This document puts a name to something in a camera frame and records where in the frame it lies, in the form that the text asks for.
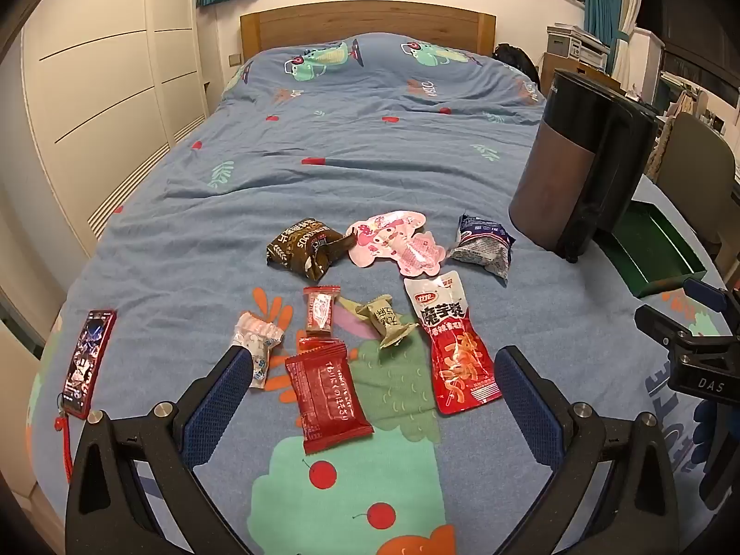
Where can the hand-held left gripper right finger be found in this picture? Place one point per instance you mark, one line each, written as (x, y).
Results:
(527, 399)

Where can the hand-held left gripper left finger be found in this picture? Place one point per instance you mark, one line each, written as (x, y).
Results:
(222, 396)

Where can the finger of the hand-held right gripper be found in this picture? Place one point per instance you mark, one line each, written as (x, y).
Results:
(706, 298)
(656, 321)

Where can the white candy packet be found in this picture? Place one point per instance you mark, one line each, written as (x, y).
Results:
(257, 341)

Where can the green tray box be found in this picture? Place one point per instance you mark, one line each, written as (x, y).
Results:
(650, 248)

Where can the red and white snack pouch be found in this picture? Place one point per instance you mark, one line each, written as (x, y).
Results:
(456, 352)

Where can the dark red snack packet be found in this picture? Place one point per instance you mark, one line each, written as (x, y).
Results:
(326, 399)

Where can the beige candy packet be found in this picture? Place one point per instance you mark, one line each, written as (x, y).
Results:
(384, 318)

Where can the small red candy packet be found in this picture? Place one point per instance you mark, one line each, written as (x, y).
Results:
(320, 309)

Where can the grey chair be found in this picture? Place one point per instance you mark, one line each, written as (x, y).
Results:
(694, 167)

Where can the phone with red case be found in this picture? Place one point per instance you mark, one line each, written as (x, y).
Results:
(86, 361)

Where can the beige knitted cloth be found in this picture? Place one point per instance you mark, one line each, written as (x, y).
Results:
(659, 150)

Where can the blue and white snack packet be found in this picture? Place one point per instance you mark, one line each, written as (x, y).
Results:
(483, 246)

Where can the brown snack packet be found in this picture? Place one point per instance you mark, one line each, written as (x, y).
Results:
(300, 246)

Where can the dark cylindrical appliance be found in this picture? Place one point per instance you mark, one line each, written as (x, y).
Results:
(569, 167)

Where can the pale pink snack packet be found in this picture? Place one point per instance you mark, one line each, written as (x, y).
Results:
(422, 254)

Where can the pink character snack packet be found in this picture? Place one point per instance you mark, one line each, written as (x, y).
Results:
(378, 231)

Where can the wooden cabinet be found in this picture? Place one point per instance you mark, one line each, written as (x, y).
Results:
(601, 78)

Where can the blue printed blanket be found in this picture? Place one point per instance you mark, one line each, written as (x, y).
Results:
(347, 144)

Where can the white printer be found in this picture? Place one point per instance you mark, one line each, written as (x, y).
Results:
(575, 46)

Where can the black bag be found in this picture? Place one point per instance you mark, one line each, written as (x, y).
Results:
(514, 63)

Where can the white wardrobe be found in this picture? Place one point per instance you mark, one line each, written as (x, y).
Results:
(98, 86)

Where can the wooden headboard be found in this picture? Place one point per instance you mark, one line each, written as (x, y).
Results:
(370, 23)

